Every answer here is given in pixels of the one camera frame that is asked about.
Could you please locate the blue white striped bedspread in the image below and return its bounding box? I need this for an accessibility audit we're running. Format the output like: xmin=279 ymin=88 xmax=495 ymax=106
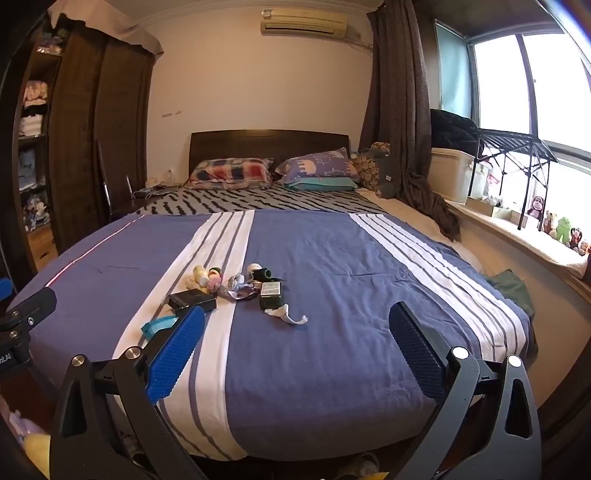
xmin=19 ymin=210 xmax=535 ymax=461

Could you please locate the dark wooden headboard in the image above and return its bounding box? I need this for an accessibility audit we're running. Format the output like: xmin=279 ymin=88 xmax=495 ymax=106
xmin=188 ymin=129 xmax=351 ymax=174

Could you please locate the dark green bottle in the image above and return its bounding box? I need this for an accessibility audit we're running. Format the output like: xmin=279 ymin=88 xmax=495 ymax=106
xmin=259 ymin=280 xmax=284 ymax=310

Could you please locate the white storage box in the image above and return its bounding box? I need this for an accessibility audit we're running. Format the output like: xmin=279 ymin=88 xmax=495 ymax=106
xmin=428 ymin=148 xmax=474 ymax=204

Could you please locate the yellow lotion bottle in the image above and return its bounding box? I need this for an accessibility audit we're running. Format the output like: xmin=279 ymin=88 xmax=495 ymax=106
xmin=192 ymin=265 xmax=209 ymax=288

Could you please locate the brown patterned cushion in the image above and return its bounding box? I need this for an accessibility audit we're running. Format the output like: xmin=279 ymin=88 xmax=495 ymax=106
xmin=352 ymin=142 xmax=393 ymax=192

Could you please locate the black thread spool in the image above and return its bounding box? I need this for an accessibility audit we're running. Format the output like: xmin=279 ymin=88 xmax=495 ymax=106
xmin=250 ymin=268 xmax=273 ymax=283

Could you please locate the wall air conditioner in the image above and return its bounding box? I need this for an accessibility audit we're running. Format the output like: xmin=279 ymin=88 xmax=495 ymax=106
xmin=260 ymin=7 xmax=349 ymax=39

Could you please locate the black box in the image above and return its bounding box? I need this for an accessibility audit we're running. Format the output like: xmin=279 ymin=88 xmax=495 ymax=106
xmin=167 ymin=289 xmax=217 ymax=315

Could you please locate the blue tissue pack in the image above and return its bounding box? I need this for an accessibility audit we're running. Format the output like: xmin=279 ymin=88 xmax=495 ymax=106
xmin=141 ymin=315 xmax=178 ymax=341

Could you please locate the cream tube bottle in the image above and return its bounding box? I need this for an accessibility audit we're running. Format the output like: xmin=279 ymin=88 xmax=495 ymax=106
xmin=185 ymin=276 xmax=201 ymax=290

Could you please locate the plaid red blue pillow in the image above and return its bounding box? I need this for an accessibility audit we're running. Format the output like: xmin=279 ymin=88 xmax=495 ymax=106
xmin=184 ymin=158 xmax=273 ymax=190

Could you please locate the dark wooden wardrobe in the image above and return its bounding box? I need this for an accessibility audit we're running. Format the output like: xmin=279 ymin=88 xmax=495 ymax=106
xmin=1 ymin=13 xmax=156 ymax=288

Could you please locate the brown curtain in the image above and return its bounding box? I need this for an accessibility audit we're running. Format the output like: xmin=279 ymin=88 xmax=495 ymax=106
xmin=360 ymin=1 xmax=460 ymax=240

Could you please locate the white bandage roll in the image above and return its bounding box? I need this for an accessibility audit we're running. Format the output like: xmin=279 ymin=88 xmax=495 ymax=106
xmin=246 ymin=263 xmax=263 ymax=275

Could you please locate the green frog toy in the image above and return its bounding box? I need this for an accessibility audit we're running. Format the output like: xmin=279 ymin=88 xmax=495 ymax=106
xmin=555 ymin=217 xmax=571 ymax=245

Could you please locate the teal pillow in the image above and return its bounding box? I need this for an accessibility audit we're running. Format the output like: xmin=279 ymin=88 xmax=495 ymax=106
xmin=283 ymin=177 xmax=358 ymax=192

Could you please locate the purple elephant pillow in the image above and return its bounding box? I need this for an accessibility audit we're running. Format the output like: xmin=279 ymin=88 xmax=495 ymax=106
xmin=276 ymin=147 xmax=360 ymax=184

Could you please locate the plaid ribbon bow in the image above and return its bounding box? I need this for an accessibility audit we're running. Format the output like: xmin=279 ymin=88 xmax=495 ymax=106
xmin=218 ymin=283 xmax=260 ymax=302

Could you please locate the monkey plush toy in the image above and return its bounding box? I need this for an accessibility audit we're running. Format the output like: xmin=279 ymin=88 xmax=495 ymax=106
xmin=527 ymin=196 xmax=545 ymax=220

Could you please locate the black folding rack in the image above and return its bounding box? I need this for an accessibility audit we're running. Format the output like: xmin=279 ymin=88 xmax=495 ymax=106
xmin=472 ymin=128 xmax=558 ymax=230

